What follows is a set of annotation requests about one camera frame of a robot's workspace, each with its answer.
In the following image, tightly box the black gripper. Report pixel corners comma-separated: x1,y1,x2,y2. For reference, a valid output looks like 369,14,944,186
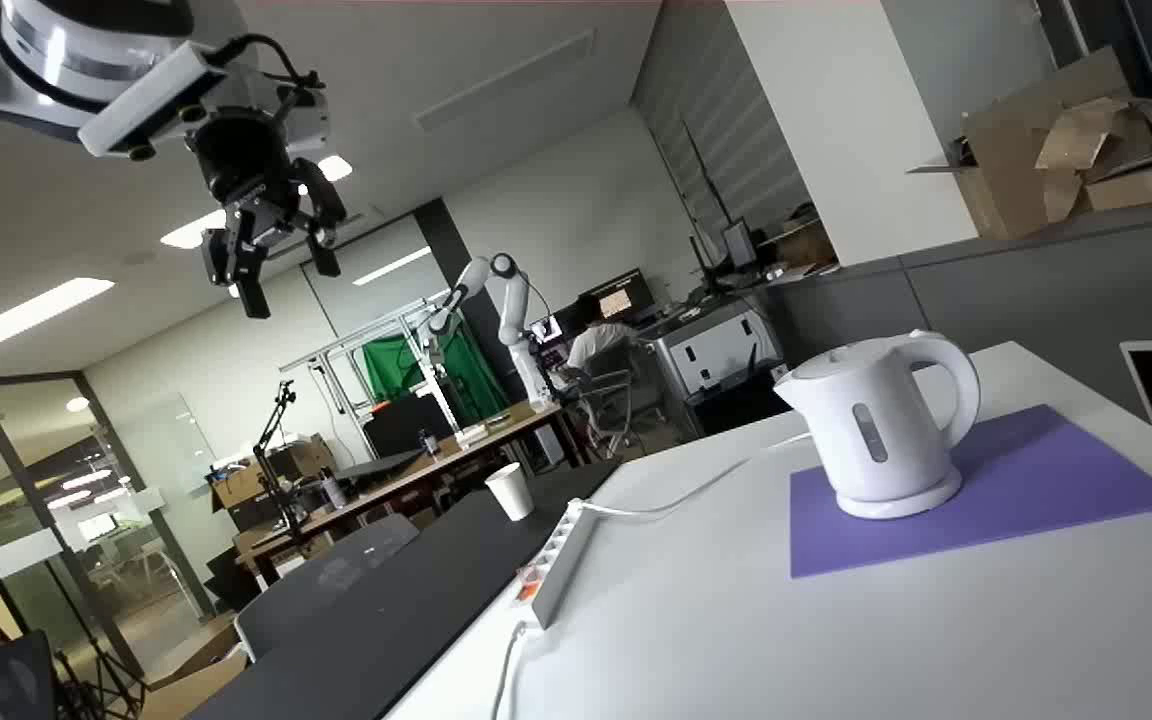
186,74,351,325

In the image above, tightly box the white electric kettle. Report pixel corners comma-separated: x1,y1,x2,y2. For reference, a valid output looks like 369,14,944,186
773,330,984,511

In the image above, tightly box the rectangular ceiling light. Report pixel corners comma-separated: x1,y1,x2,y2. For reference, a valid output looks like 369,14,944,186
157,151,362,258
0,274,120,371

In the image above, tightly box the green cloth backdrop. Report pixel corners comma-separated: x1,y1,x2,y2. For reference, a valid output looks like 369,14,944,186
355,325,502,405

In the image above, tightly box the black computer monitor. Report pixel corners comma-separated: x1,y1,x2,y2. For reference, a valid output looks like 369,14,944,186
362,398,455,464

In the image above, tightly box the small cardboard box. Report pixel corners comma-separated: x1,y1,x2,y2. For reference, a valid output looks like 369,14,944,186
210,435,342,516

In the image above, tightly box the long wooden desk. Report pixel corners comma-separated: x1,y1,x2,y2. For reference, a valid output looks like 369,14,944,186
234,398,569,563

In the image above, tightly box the white paper cup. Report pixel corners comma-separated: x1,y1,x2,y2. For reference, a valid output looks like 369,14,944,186
482,462,542,525

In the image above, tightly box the office chair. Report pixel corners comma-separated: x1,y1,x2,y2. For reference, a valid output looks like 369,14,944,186
557,319,668,462

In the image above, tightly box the dark grey desk divider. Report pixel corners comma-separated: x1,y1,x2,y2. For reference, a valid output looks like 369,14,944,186
187,457,623,720

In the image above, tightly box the white power strip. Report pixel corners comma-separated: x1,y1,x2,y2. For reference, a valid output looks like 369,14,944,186
516,497,606,633

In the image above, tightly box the white cabinet with sockets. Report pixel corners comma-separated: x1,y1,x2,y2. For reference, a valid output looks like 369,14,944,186
651,302,789,399

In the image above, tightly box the cardboard box with open flaps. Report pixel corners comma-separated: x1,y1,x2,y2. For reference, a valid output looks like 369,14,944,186
913,44,1152,244

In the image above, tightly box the grey office partition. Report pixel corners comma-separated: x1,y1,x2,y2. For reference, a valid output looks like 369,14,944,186
761,213,1152,422

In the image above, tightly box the purple mat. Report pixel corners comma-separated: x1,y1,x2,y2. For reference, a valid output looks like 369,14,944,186
789,399,1152,580

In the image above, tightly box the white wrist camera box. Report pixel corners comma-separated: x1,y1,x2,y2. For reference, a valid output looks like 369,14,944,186
72,44,234,165

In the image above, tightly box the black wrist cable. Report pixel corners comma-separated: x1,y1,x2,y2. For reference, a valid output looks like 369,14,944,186
210,30,338,105

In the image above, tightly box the white kettle power cable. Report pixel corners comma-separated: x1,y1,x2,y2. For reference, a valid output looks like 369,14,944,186
586,432,822,525

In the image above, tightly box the white power strip cable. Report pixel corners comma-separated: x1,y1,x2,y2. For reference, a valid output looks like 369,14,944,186
487,618,546,720

